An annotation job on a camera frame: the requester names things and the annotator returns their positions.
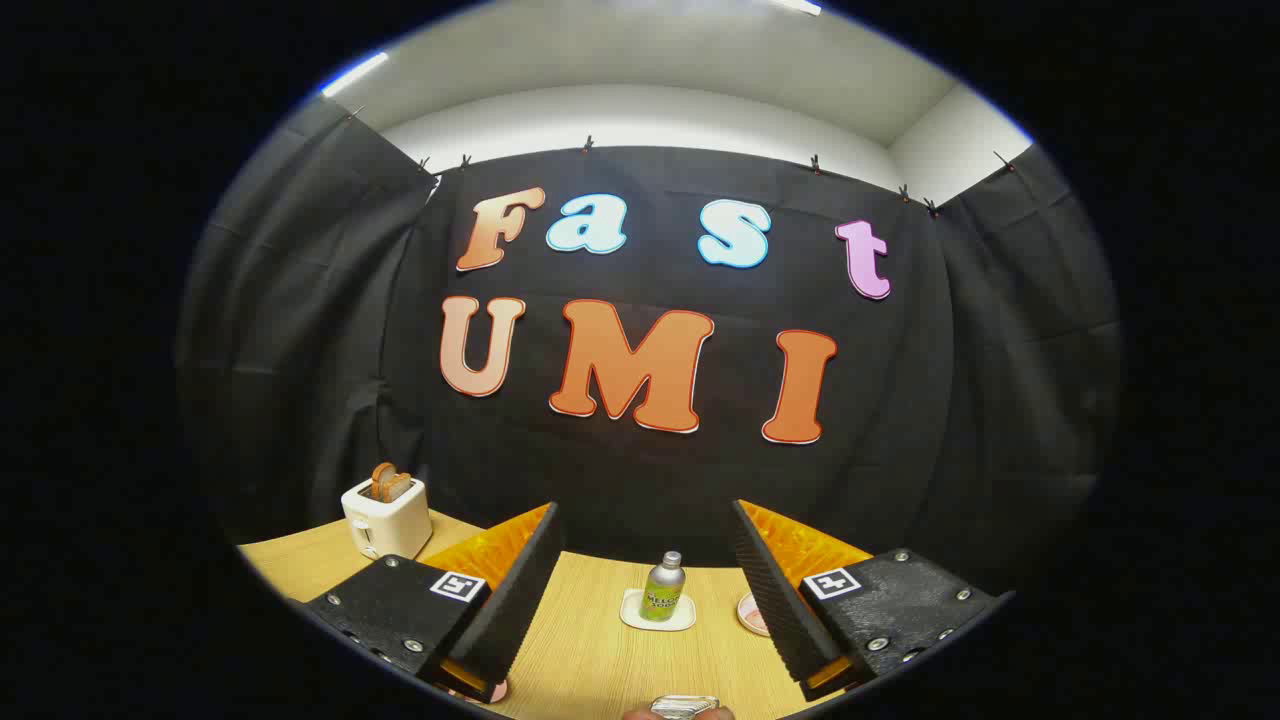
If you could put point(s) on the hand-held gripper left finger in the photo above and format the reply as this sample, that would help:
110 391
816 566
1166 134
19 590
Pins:
520 610

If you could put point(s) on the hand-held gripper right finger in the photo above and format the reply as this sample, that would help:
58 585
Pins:
775 610

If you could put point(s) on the metal spoon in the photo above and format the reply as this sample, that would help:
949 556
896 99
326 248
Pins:
685 707

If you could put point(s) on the pink ham slices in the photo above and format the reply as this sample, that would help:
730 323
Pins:
754 612

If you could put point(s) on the white oval food plate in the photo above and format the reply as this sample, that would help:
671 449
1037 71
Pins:
743 620

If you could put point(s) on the pink round plate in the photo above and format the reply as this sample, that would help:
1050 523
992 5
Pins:
497 691

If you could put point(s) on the white square coaster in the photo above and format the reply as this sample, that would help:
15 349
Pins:
632 613

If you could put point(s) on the green soda bottle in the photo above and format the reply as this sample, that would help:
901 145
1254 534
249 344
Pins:
662 595

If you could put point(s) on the white toaster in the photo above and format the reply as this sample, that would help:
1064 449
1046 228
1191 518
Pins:
395 522

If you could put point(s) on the brown toast slice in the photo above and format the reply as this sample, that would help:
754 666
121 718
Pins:
381 480
400 488

